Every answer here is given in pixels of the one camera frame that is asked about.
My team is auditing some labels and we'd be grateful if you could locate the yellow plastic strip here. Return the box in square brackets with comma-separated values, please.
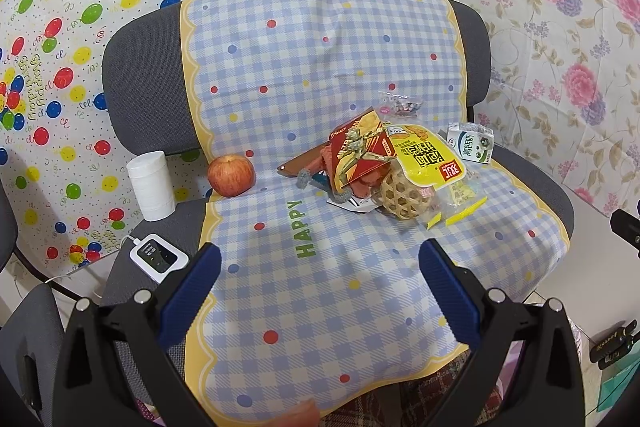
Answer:
[424, 196, 488, 230]

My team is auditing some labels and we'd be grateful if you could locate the woven bamboo basket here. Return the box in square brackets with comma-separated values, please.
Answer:
[375, 167, 437, 220]

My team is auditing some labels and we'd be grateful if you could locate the yellow noodle packet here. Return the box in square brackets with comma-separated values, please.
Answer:
[385, 124, 466, 191]

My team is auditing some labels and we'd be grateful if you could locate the white green milk carton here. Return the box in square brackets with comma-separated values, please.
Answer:
[447, 122, 495, 165]

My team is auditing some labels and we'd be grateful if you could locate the red cartoon snack packet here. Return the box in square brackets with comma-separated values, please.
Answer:
[329, 107, 396, 194]

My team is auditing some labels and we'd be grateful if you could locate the orange knitted glove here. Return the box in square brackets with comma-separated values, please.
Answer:
[320, 145, 390, 198]

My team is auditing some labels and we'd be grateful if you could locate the clear sticker bag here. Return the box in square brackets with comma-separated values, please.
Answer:
[378, 92, 423, 118]

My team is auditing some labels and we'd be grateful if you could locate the white power bank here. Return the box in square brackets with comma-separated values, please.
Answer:
[129, 233, 190, 284]

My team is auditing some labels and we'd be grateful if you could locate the red plaid rug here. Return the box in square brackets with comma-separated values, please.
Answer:
[320, 351, 469, 426]

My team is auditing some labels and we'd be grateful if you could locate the blue checked cloth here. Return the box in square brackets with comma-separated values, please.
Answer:
[180, 0, 570, 426]

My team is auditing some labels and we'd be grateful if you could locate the red apple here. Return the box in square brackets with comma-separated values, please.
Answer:
[206, 154, 256, 197]

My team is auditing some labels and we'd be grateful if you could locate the white paper sheet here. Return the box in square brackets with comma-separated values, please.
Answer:
[326, 196, 380, 213]

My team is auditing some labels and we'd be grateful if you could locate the teal box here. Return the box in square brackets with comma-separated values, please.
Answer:
[597, 352, 639, 412]

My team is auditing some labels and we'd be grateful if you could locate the brown leather pouch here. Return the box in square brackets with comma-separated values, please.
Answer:
[277, 142, 329, 178]

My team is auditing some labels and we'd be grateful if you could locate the dark grey chair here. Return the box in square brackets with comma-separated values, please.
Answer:
[1, 0, 575, 426]

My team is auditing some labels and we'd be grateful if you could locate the floral pattern wall sheet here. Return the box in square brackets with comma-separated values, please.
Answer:
[456, 0, 639, 215]

